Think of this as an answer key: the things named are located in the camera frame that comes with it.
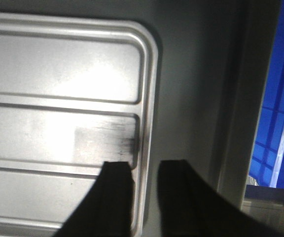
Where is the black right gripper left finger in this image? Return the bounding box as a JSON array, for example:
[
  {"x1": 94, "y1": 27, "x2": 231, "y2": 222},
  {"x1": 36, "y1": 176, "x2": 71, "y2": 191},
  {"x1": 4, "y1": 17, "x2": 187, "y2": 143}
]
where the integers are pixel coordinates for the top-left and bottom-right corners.
[{"x1": 54, "y1": 162, "x2": 134, "y2": 237}]

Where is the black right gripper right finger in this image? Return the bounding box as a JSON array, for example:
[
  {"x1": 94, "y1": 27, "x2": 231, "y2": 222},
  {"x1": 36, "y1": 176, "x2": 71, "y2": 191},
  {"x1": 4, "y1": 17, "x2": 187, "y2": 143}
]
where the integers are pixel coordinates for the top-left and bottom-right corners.
[{"x1": 158, "y1": 159, "x2": 284, "y2": 237}]

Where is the small ribbed silver tray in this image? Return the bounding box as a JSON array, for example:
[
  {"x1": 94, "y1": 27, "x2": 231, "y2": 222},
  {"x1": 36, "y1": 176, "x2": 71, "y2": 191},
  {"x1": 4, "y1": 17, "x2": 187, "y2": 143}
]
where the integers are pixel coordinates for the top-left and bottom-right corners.
[{"x1": 0, "y1": 13, "x2": 158, "y2": 237}]

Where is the large silver base tray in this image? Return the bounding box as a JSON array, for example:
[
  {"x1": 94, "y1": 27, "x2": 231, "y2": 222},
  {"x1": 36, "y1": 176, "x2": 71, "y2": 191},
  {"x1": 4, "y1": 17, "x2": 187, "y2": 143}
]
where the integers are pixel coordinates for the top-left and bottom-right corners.
[{"x1": 0, "y1": 0, "x2": 280, "y2": 237}]

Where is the blue plastic bin right side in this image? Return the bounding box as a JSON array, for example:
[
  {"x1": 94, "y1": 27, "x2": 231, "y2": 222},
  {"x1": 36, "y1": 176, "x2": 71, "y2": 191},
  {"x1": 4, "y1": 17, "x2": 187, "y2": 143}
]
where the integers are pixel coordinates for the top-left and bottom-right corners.
[{"x1": 248, "y1": 0, "x2": 284, "y2": 189}]

